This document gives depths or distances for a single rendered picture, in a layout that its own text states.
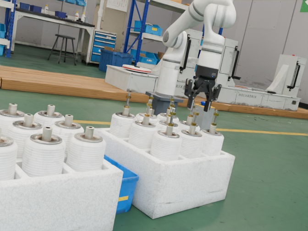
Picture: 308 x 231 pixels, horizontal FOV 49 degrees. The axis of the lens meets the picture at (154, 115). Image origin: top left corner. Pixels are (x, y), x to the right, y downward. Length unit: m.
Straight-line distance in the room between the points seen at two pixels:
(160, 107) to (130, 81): 1.62
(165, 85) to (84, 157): 0.87
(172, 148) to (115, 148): 0.23
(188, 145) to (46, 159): 0.52
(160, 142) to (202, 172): 0.20
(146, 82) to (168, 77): 1.68
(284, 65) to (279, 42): 2.72
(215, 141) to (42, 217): 0.68
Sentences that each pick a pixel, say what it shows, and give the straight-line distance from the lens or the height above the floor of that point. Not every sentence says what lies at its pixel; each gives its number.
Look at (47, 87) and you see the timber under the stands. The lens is 2.91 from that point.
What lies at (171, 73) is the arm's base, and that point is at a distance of 1.66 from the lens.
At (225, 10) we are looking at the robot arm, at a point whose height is 0.68.
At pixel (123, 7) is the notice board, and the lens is 7.70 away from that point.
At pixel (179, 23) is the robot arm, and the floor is 0.65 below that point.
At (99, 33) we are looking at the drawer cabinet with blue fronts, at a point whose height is 0.63.
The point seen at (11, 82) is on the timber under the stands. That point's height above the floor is 0.06.
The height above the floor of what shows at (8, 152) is 0.24.
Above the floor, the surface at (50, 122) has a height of 0.24.
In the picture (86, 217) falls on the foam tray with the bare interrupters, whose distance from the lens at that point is 0.92.
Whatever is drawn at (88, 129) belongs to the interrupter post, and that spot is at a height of 0.28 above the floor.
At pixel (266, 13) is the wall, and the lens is 8.11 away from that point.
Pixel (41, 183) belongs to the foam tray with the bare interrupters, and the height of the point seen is 0.18.
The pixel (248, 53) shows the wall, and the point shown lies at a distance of 8.19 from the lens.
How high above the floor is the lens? 0.51
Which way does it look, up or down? 11 degrees down
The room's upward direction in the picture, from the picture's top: 11 degrees clockwise
